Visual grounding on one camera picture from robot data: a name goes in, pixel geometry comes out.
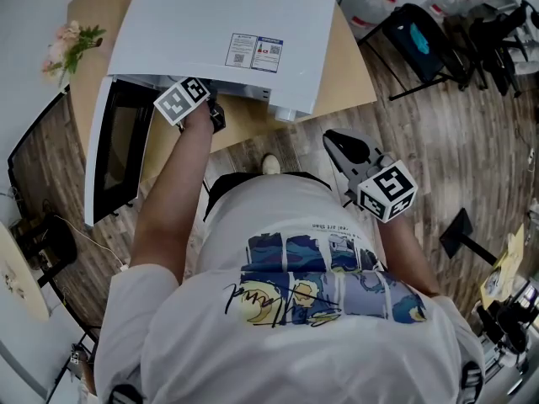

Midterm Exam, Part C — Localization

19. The black equipment rack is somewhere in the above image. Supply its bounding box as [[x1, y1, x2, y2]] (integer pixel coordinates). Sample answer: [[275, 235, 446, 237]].
[[478, 279, 539, 376]]

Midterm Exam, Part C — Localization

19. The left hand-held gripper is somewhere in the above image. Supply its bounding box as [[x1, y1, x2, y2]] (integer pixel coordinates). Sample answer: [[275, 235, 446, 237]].
[[152, 77, 227, 134]]

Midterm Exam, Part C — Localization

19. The white cable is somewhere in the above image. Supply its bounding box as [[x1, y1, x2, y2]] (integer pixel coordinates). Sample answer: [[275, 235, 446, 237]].
[[51, 214, 128, 269]]

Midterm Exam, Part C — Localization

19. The person's white printed t-shirt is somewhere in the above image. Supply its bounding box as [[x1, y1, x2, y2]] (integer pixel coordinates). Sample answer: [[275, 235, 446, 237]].
[[93, 172, 488, 404]]

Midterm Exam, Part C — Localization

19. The light wooden table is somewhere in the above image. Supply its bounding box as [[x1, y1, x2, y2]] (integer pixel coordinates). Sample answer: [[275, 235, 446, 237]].
[[66, 0, 379, 185]]

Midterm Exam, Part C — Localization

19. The small yellow table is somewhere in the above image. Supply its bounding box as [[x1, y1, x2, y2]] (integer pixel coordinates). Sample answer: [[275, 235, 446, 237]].
[[477, 222, 528, 311]]

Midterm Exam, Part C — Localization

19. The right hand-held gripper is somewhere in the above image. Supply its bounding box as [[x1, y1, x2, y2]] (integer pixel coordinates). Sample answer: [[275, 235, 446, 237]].
[[323, 127, 419, 225]]

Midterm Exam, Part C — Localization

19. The black stand with square base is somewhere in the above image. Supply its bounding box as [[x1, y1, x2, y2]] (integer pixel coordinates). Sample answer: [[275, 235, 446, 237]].
[[438, 207, 499, 268]]

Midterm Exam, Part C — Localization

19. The black shoulder strap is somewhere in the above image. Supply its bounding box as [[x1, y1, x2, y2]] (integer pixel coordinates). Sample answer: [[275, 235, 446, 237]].
[[460, 361, 484, 404], [110, 384, 145, 404]]

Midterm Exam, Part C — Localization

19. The black bag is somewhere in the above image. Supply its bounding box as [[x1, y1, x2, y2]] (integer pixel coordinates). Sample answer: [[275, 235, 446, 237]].
[[11, 211, 79, 278]]

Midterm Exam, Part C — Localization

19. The person's right forearm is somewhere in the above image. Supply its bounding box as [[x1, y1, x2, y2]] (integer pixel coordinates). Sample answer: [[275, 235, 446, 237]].
[[377, 212, 444, 299]]

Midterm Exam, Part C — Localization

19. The black folding chair blue print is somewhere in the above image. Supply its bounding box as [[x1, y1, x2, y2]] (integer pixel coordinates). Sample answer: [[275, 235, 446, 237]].
[[356, 3, 469, 101]]

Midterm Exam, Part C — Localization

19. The person's right shoe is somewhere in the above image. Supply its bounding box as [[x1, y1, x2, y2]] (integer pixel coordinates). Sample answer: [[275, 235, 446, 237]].
[[260, 153, 283, 178]]

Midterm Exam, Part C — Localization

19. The pink vase with flowers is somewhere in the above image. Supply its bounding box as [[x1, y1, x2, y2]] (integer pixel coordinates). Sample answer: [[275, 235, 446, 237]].
[[40, 19, 107, 86]]

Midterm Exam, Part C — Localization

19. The black office chair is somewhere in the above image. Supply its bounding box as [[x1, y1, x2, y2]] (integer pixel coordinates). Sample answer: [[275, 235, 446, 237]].
[[445, 0, 539, 99]]

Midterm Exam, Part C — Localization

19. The round cream table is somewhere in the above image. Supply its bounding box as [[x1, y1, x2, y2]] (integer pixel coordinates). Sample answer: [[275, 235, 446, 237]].
[[0, 220, 51, 324]]

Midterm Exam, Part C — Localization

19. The person's left forearm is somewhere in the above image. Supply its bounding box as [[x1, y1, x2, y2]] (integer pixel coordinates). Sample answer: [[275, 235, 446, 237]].
[[128, 98, 216, 286]]

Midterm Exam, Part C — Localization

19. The white microwave oven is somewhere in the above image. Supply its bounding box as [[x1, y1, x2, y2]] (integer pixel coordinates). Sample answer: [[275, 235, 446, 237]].
[[83, 0, 339, 227]]

